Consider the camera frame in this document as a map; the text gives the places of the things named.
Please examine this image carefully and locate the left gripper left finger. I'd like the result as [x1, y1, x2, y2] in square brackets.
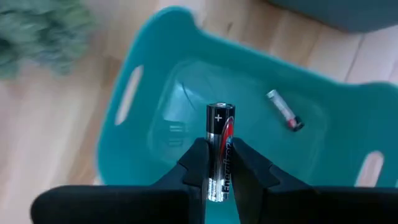
[30, 136, 211, 224]

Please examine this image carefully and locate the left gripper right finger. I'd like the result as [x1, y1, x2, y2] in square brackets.
[231, 136, 398, 224]

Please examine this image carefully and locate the light teal plastic bin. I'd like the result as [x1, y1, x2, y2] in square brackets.
[95, 6, 398, 224]

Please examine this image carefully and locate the dark teal plastic bin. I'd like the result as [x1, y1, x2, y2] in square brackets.
[267, 0, 398, 34]

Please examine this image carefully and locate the artificial green potted plant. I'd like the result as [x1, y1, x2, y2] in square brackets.
[0, 0, 96, 80]

